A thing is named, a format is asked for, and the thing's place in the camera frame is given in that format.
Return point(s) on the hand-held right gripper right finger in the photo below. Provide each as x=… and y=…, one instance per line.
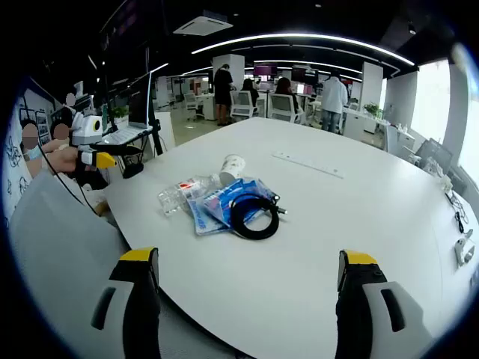
x=359, y=306

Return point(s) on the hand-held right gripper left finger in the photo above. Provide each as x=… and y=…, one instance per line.
x=142, y=299

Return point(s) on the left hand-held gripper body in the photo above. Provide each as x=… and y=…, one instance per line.
x=84, y=131

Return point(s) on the clear plastic water bottle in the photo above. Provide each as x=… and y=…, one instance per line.
x=187, y=190

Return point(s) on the blue plastic snack bag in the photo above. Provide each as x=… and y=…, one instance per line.
x=202, y=224

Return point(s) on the white paper cup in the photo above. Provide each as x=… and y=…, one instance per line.
x=232, y=168

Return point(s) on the blue plastic wrapper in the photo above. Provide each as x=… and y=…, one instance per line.
x=224, y=194

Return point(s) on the person's left hand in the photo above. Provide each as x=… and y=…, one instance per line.
x=67, y=161

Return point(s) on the black stand base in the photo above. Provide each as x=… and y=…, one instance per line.
x=132, y=171

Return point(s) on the green potted plant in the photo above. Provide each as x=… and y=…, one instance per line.
x=119, y=112
x=372, y=108

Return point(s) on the black tripod stand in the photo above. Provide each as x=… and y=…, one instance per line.
x=155, y=131

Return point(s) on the white office chair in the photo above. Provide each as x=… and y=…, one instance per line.
x=191, y=104
x=282, y=110
x=243, y=106

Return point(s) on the white table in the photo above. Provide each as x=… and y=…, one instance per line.
x=299, y=243

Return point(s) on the person's white shirt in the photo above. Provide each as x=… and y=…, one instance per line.
x=56, y=243

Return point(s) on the small white device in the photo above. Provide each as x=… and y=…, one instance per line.
x=464, y=250

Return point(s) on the ceiling air conditioner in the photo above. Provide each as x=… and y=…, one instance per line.
x=204, y=25

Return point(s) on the white power strip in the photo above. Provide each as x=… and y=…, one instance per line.
x=307, y=163

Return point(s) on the black monitor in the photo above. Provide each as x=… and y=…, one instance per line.
x=436, y=151

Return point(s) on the white low cabinet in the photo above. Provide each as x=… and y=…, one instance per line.
x=359, y=122

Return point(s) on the curved ceiling light strip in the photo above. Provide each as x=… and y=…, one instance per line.
x=299, y=35

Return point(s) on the wall poster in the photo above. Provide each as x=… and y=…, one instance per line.
x=41, y=119

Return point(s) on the white pedestal cabinet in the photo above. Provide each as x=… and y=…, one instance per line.
x=165, y=129

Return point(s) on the purple wall screen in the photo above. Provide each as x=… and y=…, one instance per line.
x=265, y=69

